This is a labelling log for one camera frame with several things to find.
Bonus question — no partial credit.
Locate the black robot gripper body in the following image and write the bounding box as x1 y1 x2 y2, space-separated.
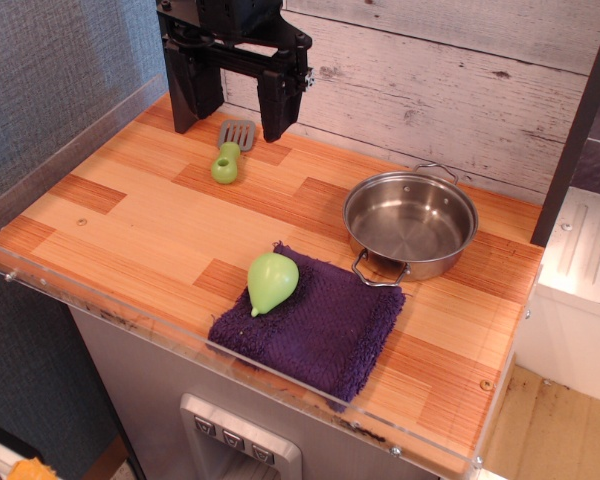
156 1 314 91

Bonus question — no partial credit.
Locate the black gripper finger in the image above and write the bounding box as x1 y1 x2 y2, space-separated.
163 38 224 133
257 70 303 143

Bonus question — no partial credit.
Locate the green toy pear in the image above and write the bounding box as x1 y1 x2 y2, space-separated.
247 252 300 317

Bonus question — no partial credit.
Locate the purple folded towel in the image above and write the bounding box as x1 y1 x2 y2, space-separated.
208 243 406 413

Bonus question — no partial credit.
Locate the grey toy fridge cabinet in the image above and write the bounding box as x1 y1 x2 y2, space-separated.
70 308 432 479

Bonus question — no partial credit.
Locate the white toy sink unit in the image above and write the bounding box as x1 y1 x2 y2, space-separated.
514 188 600 400

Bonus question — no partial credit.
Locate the yellow object bottom left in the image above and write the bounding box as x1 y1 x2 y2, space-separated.
6 458 58 480

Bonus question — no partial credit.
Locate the green handled grey spatula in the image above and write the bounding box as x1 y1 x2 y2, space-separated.
211 119 256 185

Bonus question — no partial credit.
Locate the metal bowl with handles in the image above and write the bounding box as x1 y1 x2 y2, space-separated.
342 162 479 287

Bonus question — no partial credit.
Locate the clear acrylic guard rail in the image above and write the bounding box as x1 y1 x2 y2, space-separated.
0 76 541 479

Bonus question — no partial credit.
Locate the dark right shelf post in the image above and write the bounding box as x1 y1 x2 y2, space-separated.
530 46 600 247

